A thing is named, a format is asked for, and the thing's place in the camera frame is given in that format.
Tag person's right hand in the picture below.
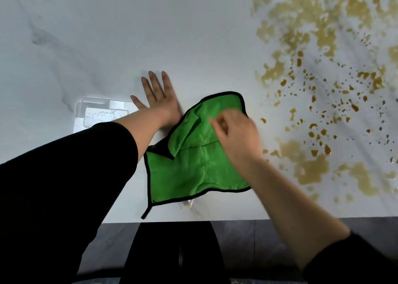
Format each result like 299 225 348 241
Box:
208 108 263 170

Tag person's left hand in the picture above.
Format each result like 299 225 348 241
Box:
130 71 183 130

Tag green cloth with black trim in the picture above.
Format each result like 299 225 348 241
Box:
141 91 252 220

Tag person's right forearm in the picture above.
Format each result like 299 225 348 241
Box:
244 157 352 272

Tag person's left forearm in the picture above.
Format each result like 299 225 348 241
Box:
113 108 175 164

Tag brown liquid spill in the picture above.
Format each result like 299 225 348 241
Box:
251 0 398 204

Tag black long-sleeved top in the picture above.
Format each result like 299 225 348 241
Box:
0 122 398 284

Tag black trousers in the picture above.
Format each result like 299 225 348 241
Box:
119 221 231 284

